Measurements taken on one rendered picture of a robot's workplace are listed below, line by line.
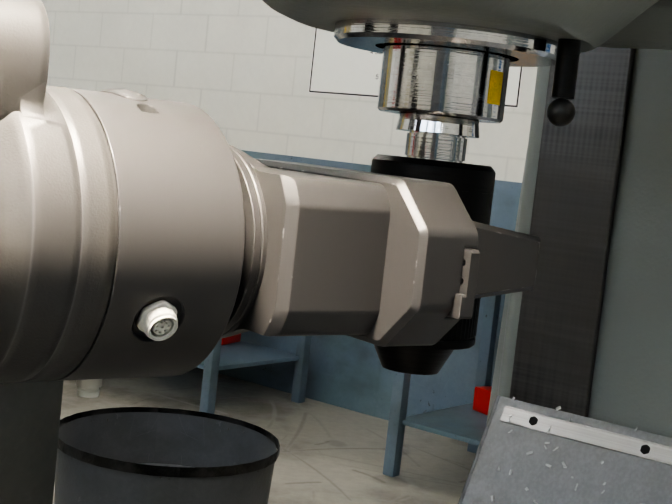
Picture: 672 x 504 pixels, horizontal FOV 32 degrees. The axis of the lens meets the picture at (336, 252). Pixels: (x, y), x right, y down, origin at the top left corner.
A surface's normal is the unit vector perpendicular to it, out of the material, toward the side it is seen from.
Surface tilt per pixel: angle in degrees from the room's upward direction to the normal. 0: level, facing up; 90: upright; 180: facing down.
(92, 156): 53
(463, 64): 90
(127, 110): 27
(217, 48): 90
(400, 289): 90
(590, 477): 63
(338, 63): 90
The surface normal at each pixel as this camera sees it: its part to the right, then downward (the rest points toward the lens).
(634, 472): -0.50, -0.44
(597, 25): 0.58, 0.69
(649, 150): -0.61, 0.00
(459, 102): 0.22, 0.11
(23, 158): -0.16, -0.33
